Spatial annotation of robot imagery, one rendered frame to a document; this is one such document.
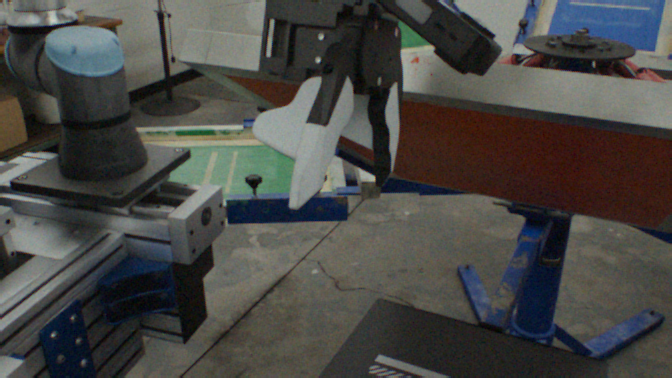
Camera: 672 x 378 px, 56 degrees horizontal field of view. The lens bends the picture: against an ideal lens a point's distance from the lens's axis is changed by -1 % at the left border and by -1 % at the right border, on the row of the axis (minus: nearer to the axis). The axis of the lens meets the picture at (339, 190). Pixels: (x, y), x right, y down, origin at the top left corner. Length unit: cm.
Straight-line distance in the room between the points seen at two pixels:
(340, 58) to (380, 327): 86
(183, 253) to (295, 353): 159
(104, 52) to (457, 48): 76
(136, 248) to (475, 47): 84
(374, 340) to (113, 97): 62
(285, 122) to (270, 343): 230
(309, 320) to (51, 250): 181
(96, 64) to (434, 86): 63
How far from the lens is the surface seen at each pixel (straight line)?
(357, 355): 116
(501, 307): 137
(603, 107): 57
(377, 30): 45
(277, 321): 281
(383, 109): 49
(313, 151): 40
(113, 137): 112
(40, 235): 119
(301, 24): 46
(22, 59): 123
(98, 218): 117
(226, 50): 71
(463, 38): 42
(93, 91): 109
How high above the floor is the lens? 170
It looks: 26 degrees down
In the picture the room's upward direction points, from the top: straight up
